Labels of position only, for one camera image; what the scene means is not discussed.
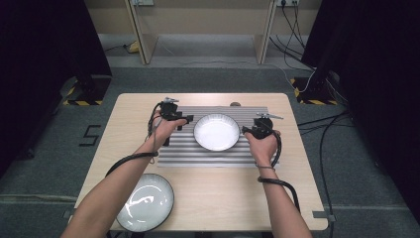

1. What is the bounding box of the light wooden desk frame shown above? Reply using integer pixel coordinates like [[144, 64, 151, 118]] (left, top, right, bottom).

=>
[[83, 0, 323, 65]]

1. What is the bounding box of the silver bracelet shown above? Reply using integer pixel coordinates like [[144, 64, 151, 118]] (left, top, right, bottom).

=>
[[254, 163, 277, 172]]

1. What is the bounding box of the grey striped placemat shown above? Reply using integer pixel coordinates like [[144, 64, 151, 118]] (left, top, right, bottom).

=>
[[157, 105, 280, 169]]

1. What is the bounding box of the white plate with dark rim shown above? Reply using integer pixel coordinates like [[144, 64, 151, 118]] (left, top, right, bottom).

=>
[[116, 173, 175, 233]]

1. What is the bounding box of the thin grey cord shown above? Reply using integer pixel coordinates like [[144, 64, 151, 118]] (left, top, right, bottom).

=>
[[149, 118, 163, 166]]

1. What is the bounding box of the grey floor tape strip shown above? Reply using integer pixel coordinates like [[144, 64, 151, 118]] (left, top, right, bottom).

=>
[[311, 209, 338, 223]]

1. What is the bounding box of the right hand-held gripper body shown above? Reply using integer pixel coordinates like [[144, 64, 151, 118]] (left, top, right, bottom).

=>
[[251, 112, 285, 140]]

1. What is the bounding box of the long black floor cable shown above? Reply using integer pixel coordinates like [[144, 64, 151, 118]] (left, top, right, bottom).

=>
[[296, 111, 355, 238]]

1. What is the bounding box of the black curtain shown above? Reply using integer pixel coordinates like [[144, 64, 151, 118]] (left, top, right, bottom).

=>
[[300, 0, 420, 226], [0, 0, 113, 172]]

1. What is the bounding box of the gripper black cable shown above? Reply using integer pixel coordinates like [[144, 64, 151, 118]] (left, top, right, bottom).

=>
[[257, 128, 302, 213], [104, 102, 164, 179]]

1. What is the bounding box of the white bowl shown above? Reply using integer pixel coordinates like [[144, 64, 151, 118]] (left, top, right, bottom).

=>
[[193, 113, 241, 153]]

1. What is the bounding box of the person's left hand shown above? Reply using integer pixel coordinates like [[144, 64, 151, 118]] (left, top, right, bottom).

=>
[[144, 110, 188, 154]]

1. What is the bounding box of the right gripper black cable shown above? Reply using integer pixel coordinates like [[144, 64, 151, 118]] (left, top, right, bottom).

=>
[[257, 128, 302, 213]]

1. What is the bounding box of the person's right hand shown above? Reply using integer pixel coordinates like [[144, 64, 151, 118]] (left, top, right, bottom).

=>
[[244, 129, 282, 167]]

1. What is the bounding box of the white floor cable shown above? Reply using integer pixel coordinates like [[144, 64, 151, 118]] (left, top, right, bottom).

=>
[[157, 39, 319, 94]]

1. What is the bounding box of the thin black floor cable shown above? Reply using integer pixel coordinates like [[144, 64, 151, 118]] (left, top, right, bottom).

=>
[[104, 43, 131, 54]]

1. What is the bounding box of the black power cable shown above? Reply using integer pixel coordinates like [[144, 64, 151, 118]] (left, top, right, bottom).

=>
[[268, 3, 319, 71]]

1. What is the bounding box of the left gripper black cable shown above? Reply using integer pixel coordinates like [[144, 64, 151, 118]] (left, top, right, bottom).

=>
[[104, 102, 164, 179]]

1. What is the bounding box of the black stand base hazard tape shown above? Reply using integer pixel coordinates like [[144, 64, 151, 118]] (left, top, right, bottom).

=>
[[62, 76, 112, 107], [289, 76, 340, 106]]

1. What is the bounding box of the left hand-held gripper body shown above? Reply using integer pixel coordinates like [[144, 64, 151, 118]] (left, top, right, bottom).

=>
[[159, 96, 184, 122]]

